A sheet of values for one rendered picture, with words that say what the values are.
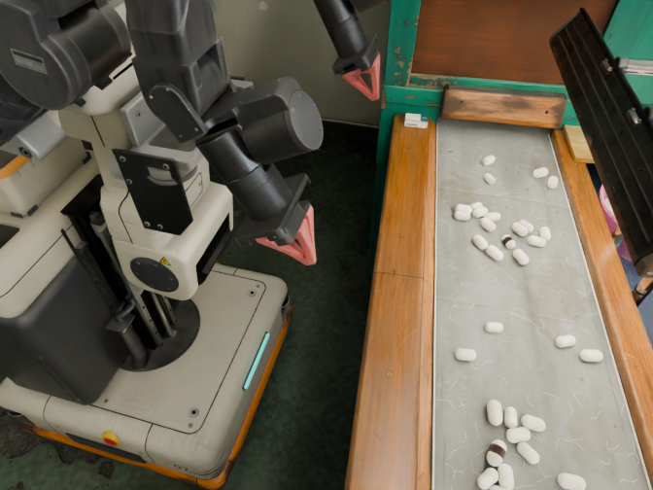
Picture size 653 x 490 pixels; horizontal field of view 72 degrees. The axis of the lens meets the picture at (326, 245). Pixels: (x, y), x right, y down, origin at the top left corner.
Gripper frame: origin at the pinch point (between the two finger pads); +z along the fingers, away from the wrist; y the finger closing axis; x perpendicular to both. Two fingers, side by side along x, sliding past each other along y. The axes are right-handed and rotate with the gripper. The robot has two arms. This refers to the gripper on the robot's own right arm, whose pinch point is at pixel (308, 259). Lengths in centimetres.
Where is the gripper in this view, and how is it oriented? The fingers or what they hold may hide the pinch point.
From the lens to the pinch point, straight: 57.4
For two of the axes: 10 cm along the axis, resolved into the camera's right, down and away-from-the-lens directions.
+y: 2.7, -7.0, 6.7
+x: -8.5, 1.6, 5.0
